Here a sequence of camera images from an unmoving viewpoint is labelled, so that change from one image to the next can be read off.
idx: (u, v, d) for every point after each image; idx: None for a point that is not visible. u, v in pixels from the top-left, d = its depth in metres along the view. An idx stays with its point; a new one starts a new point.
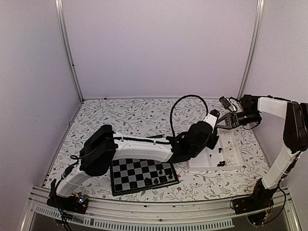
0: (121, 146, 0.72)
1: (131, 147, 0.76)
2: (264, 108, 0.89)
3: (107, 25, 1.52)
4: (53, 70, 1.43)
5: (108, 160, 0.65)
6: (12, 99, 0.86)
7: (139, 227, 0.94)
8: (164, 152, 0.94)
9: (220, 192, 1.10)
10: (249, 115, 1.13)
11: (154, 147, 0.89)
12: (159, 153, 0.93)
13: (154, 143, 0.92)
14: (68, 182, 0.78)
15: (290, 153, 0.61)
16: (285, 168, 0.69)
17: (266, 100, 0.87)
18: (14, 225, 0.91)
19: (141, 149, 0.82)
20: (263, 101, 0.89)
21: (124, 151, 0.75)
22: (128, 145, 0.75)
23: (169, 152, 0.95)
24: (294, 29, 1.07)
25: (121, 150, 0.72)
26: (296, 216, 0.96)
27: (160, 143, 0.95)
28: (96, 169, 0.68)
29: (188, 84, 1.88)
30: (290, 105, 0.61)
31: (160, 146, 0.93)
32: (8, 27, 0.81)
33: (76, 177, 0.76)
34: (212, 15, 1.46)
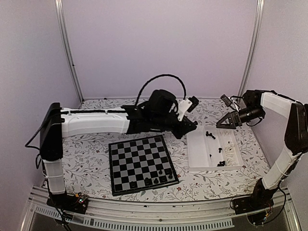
0: (67, 120, 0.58)
1: (81, 119, 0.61)
2: (268, 105, 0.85)
3: (107, 25, 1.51)
4: (53, 70, 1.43)
5: (58, 137, 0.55)
6: (11, 99, 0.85)
7: (139, 227, 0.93)
8: (120, 122, 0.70)
9: (220, 192, 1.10)
10: (252, 111, 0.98)
11: (107, 117, 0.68)
12: (115, 124, 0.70)
13: (106, 112, 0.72)
14: (48, 176, 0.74)
15: (291, 155, 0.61)
16: (286, 169, 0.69)
17: (269, 96, 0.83)
18: (14, 225, 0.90)
19: (97, 121, 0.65)
20: (267, 97, 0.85)
21: (73, 126, 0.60)
22: (74, 118, 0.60)
23: (125, 120, 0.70)
24: (295, 29, 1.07)
25: (70, 125, 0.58)
26: (296, 216, 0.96)
27: (114, 111, 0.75)
28: (54, 152, 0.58)
29: (189, 84, 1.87)
30: (294, 105, 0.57)
31: (114, 115, 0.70)
32: (7, 27, 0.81)
33: (55, 170, 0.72)
34: (212, 15, 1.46)
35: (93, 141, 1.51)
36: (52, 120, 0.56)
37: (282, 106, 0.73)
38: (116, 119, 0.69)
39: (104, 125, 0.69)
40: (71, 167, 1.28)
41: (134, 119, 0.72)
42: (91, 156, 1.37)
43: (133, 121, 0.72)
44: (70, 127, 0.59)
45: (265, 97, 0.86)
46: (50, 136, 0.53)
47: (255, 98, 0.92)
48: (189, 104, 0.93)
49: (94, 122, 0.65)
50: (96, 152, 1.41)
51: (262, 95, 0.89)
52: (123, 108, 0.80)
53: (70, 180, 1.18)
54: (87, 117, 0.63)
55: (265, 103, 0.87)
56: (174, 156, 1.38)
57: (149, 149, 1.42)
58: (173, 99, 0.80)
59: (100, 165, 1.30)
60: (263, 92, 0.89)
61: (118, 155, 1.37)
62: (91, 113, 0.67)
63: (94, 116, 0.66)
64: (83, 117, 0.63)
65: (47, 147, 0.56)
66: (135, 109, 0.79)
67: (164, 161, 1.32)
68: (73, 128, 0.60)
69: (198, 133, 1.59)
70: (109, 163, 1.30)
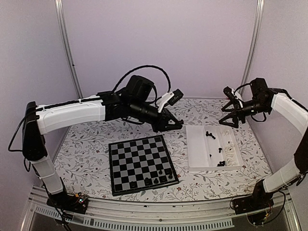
0: (42, 116, 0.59)
1: (56, 113, 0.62)
2: (280, 109, 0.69)
3: (107, 25, 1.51)
4: (53, 70, 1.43)
5: (36, 132, 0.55)
6: (12, 99, 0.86)
7: (139, 227, 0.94)
8: (96, 109, 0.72)
9: (220, 192, 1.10)
10: (256, 105, 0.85)
11: (81, 106, 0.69)
12: (92, 112, 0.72)
13: (80, 102, 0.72)
14: (41, 176, 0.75)
15: (298, 172, 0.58)
16: (289, 180, 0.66)
17: (284, 101, 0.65)
18: (14, 225, 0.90)
19: (73, 112, 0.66)
20: (280, 101, 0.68)
21: (50, 121, 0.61)
22: (49, 113, 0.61)
23: (100, 107, 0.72)
24: (294, 29, 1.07)
25: (47, 121, 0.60)
26: (296, 216, 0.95)
27: (88, 100, 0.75)
28: (35, 150, 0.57)
29: (189, 83, 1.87)
30: None
31: (88, 103, 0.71)
32: (8, 27, 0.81)
33: (47, 170, 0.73)
34: (212, 15, 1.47)
35: (93, 141, 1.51)
36: (27, 118, 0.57)
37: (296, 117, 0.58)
38: (90, 107, 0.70)
39: (81, 115, 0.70)
40: (71, 167, 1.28)
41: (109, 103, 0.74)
42: (91, 156, 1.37)
43: (109, 105, 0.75)
44: (47, 123, 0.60)
45: (277, 100, 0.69)
46: (28, 133, 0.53)
47: (265, 96, 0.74)
48: (170, 96, 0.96)
49: (70, 113, 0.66)
50: (96, 152, 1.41)
51: (275, 96, 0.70)
52: (98, 95, 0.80)
53: (70, 180, 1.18)
54: (61, 110, 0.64)
55: (277, 107, 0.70)
56: (175, 156, 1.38)
57: (149, 149, 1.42)
58: (151, 83, 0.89)
59: (100, 165, 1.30)
60: (276, 93, 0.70)
61: (118, 155, 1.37)
62: (65, 106, 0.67)
63: (69, 108, 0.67)
64: (58, 110, 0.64)
65: (27, 145, 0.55)
66: (111, 95, 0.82)
67: (164, 161, 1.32)
68: (50, 123, 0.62)
69: (198, 133, 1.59)
70: (109, 163, 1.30)
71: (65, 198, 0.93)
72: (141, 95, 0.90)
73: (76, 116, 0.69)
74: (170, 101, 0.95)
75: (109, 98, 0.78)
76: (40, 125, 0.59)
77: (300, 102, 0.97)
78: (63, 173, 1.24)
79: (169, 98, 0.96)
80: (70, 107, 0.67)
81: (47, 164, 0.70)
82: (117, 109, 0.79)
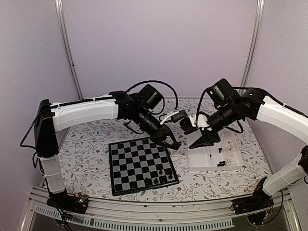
0: (57, 112, 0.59)
1: (70, 111, 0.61)
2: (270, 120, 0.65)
3: (107, 24, 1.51)
4: (53, 70, 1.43)
5: (51, 130, 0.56)
6: (11, 99, 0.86)
7: (139, 227, 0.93)
8: (109, 108, 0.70)
9: (220, 192, 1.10)
10: (226, 115, 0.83)
11: (96, 105, 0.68)
12: (106, 111, 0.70)
13: (94, 100, 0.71)
14: (46, 175, 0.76)
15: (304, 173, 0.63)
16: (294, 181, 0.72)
17: (276, 111, 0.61)
18: (14, 225, 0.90)
19: (87, 110, 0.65)
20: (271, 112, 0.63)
21: (65, 119, 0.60)
22: (64, 110, 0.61)
23: (114, 105, 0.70)
24: (295, 29, 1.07)
25: (62, 119, 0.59)
26: (296, 216, 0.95)
27: (102, 98, 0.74)
28: (49, 147, 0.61)
29: (189, 83, 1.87)
30: None
31: (102, 102, 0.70)
32: (8, 27, 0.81)
33: (52, 169, 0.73)
34: (212, 15, 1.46)
35: (93, 141, 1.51)
36: (44, 114, 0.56)
37: (298, 127, 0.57)
38: (104, 106, 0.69)
39: (95, 114, 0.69)
40: (71, 167, 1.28)
41: (123, 101, 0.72)
42: (91, 156, 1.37)
43: (121, 104, 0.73)
44: (61, 120, 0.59)
45: (266, 111, 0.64)
46: (44, 130, 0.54)
47: (248, 108, 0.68)
48: (174, 112, 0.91)
49: (84, 111, 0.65)
50: (96, 152, 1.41)
51: (263, 107, 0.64)
52: (111, 94, 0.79)
53: (70, 180, 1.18)
54: (75, 108, 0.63)
55: (266, 118, 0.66)
56: (174, 156, 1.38)
57: (149, 149, 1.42)
58: (160, 96, 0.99)
59: (100, 165, 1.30)
60: (264, 103, 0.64)
61: (119, 155, 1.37)
62: (80, 104, 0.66)
63: (83, 105, 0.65)
64: (73, 109, 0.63)
65: (42, 142, 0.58)
66: (123, 94, 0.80)
67: (164, 161, 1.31)
68: (65, 120, 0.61)
69: (197, 133, 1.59)
70: (109, 163, 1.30)
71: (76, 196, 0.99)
72: (151, 103, 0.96)
73: (89, 114, 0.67)
74: (173, 117, 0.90)
75: (121, 98, 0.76)
76: (55, 122, 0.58)
77: (300, 102, 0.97)
78: (63, 173, 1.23)
79: (173, 114, 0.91)
80: (84, 105, 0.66)
81: (55, 163, 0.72)
82: (128, 109, 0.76)
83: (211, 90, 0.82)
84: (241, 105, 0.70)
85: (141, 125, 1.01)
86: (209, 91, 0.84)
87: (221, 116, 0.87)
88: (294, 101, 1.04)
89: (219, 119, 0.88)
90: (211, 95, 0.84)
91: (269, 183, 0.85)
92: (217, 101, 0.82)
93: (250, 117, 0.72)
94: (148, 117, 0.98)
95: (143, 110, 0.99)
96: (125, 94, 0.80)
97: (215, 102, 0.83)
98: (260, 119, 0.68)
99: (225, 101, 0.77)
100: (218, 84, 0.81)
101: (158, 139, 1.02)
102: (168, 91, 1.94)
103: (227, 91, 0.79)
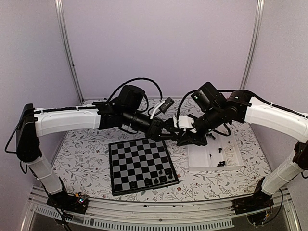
0: (40, 118, 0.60)
1: (53, 117, 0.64)
2: (260, 121, 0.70)
3: (106, 24, 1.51)
4: (53, 70, 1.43)
5: (34, 134, 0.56)
6: (11, 99, 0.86)
7: (139, 227, 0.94)
8: (91, 117, 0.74)
9: (221, 192, 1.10)
10: (210, 119, 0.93)
11: (78, 113, 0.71)
12: (88, 120, 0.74)
13: (76, 109, 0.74)
14: (38, 177, 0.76)
15: (296, 166, 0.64)
16: (291, 177, 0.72)
17: (263, 111, 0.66)
18: (14, 225, 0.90)
19: (69, 118, 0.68)
20: (259, 113, 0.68)
21: (46, 125, 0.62)
22: (47, 116, 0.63)
23: (96, 115, 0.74)
24: (294, 29, 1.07)
25: (44, 124, 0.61)
26: (296, 216, 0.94)
27: (85, 108, 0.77)
28: (30, 152, 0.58)
29: (189, 83, 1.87)
30: None
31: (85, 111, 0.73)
32: (8, 27, 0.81)
33: (44, 170, 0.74)
34: (212, 15, 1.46)
35: (93, 141, 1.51)
36: (26, 120, 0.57)
37: (288, 125, 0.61)
38: (86, 114, 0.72)
39: (78, 122, 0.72)
40: (71, 167, 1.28)
41: (104, 114, 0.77)
42: (91, 156, 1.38)
43: (104, 115, 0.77)
44: (44, 126, 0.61)
45: (253, 112, 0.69)
46: (27, 134, 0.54)
47: (235, 111, 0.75)
48: (160, 103, 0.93)
49: (67, 119, 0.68)
50: (96, 152, 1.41)
51: (250, 109, 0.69)
52: (94, 104, 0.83)
53: (70, 180, 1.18)
54: (59, 115, 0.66)
55: (254, 119, 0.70)
56: (175, 156, 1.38)
57: (149, 149, 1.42)
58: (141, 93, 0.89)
59: (100, 165, 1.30)
60: (250, 105, 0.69)
61: (119, 155, 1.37)
62: (62, 111, 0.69)
63: (65, 113, 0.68)
64: (57, 115, 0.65)
65: (23, 148, 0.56)
66: (106, 104, 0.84)
67: (164, 161, 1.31)
68: (46, 126, 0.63)
69: None
70: (109, 163, 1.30)
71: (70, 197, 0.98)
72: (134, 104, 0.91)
73: (72, 122, 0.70)
74: (161, 108, 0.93)
75: (105, 108, 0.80)
76: (37, 127, 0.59)
77: (300, 102, 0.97)
78: (63, 173, 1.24)
79: (160, 104, 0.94)
80: (68, 113, 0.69)
81: (43, 166, 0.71)
82: (110, 119, 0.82)
83: (197, 94, 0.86)
84: (228, 109, 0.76)
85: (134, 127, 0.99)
86: (194, 96, 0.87)
87: (206, 119, 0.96)
88: (294, 102, 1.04)
89: (204, 121, 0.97)
90: (197, 99, 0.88)
91: (268, 183, 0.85)
92: (203, 105, 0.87)
93: (238, 120, 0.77)
94: (136, 116, 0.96)
95: (130, 110, 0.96)
96: (106, 104, 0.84)
97: (201, 106, 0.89)
98: (249, 121, 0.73)
99: (211, 105, 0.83)
100: (202, 88, 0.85)
101: (152, 134, 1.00)
102: (152, 84, 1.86)
103: (212, 96, 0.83)
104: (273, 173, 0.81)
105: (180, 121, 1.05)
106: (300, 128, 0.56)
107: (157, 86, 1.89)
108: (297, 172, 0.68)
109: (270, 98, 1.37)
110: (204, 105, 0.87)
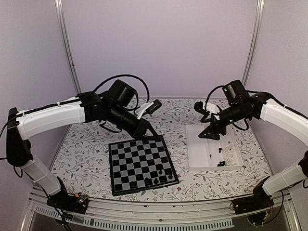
0: (21, 121, 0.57)
1: (33, 118, 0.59)
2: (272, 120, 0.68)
3: (107, 24, 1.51)
4: (53, 70, 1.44)
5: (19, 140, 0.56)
6: (11, 100, 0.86)
7: (139, 227, 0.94)
8: (75, 111, 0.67)
9: (221, 192, 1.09)
10: (230, 114, 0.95)
11: (59, 109, 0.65)
12: (72, 115, 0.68)
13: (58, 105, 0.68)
14: (35, 179, 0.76)
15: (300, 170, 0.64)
16: (291, 182, 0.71)
17: (275, 110, 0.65)
18: (14, 225, 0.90)
19: (49, 116, 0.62)
20: (271, 112, 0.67)
21: (29, 127, 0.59)
22: (28, 118, 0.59)
23: (80, 109, 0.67)
24: (294, 28, 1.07)
25: (26, 126, 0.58)
26: (296, 216, 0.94)
27: (67, 102, 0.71)
28: (20, 156, 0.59)
29: (189, 83, 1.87)
30: None
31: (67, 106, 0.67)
32: (8, 28, 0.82)
33: (40, 172, 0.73)
34: (212, 15, 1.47)
35: (93, 141, 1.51)
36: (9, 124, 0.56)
37: (294, 126, 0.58)
38: (67, 109, 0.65)
39: (63, 118, 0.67)
40: (71, 167, 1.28)
41: (88, 105, 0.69)
42: (91, 156, 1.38)
43: (89, 106, 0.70)
44: (27, 128, 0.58)
45: (267, 111, 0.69)
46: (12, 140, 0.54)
47: (252, 107, 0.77)
48: (149, 104, 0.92)
49: (49, 117, 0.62)
50: (96, 152, 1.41)
51: (264, 107, 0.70)
52: (78, 96, 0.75)
53: (70, 180, 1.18)
54: (40, 114, 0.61)
55: (268, 118, 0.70)
56: (175, 156, 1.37)
57: (149, 149, 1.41)
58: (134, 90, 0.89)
59: (100, 165, 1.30)
60: (265, 103, 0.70)
61: (119, 155, 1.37)
62: (44, 109, 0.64)
63: (46, 111, 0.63)
64: (38, 115, 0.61)
65: (13, 153, 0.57)
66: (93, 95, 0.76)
67: (164, 161, 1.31)
68: (31, 128, 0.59)
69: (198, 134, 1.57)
70: (109, 163, 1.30)
71: (67, 197, 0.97)
72: (123, 100, 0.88)
73: (57, 120, 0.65)
74: (149, 109, 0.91)
75: (90, 98, 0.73)
76: (21, 131, 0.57)
77: (300, 102, 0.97)
78: (63, 173, 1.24)
79: (149, 106, 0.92)
80: (48, 111, 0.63)
81: (38, 168, 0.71)
82: (96, 111, 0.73)
83: (226, 87, 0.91)
84: (247, 104, 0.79)
85: (120, 125, 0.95)
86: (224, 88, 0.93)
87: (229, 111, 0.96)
88: (294, 102, 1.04)
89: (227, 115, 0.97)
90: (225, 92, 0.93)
91: (271, 184, 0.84)
92: (229, 99, 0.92)
93: (255, 116, 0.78)
94: (124, 114, 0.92)
95: (117, 108, 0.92)
96: (93, 95, 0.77)
97: (228, 100, 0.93)
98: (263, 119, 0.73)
99: (236, 99, 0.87)
100: (232, 83, 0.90)
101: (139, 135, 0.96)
102: (151, 84, 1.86)
103: (238, 91, 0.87)
104: (277, 173, 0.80)
105: (208, 105, 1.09)
106: (302, 128, 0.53)
107: (157, 86, 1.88)
108: (295, 173, 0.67)
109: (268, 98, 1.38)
110: (230, 99, 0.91)
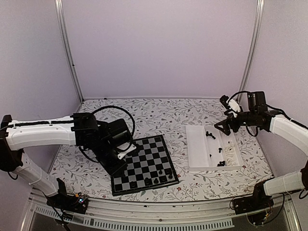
0: (11, 133, 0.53)
1: (23, 133, 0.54)
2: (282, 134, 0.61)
3: (106, 25, 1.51)
4: (53, 70, 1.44)
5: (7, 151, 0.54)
6: (11, 99, 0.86)
7: (139, 227, 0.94)
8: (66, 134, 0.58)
9: (221, 192, 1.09)
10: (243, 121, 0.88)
11: (50, 129, 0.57)
12: (61, 137, 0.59)
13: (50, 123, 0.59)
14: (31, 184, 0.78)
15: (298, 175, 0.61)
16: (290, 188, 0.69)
17: (284, 123, 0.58)
18: (15, 224, 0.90)
19: (39, 134, 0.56)
20: (281, 126, 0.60)
21: (19, 140, 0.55)
22: (18, 131, 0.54)
23: (70, 132, 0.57)
24: (294, 29, 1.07)
25: (16, 139, 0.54)
26: (296, 216, 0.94)
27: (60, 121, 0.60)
28: (8, 164, 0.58)
29: (188, 83, 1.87)
30: None
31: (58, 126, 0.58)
32: (7, 28, 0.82)
33: (33, 176, 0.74)
34: (212, 15, 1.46)
35: None
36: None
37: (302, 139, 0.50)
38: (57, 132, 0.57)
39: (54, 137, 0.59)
40: (71, 167, 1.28)
41: (82, 129, 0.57)
42: (91, 156, 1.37)
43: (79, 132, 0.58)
44: (16, 141, 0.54)
45: (276, 124, 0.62)
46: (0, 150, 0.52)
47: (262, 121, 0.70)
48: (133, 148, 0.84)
49: (36, 134, 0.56)
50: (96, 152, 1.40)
51: (273, 119, 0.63)
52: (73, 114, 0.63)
53: (70, 180, 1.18)
54: (31, 130, 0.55)
55: (278, 131, 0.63)
56: (175, 156, 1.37)
57: (149, 149, 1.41)
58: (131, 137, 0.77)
59: (100, 165, 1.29)
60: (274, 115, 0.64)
61: None
62: (36, 125, 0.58)
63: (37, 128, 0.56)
64: (26, 129, 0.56)
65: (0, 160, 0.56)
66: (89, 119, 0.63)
67: (164, 161, 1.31)
68: (20, 141, 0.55)
69: (198, 134, 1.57)
70: None
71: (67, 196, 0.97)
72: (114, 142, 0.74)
73: (45, 138, 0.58)
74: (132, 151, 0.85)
75: (85, 123, 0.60)
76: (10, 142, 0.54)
77: (300, 102, 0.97)
78: (63, 173, 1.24)
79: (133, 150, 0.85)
80: (39, 129, 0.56)
81: (30, 173, 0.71)
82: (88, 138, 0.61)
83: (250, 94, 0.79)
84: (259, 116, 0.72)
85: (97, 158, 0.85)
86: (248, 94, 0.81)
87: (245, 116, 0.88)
88: (294, 103, 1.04)
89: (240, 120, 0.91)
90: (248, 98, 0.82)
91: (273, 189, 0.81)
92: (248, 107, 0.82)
93: (264, 128, 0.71)
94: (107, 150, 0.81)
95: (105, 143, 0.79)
96: (90, 118, 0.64)
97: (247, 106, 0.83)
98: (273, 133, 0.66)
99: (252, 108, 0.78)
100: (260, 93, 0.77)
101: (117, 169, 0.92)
102: (151, 84, 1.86)
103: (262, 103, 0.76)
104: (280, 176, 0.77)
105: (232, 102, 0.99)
106: None
107: (157, 86, 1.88)
108: (294, 180, 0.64)
109: (269, 104, 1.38)
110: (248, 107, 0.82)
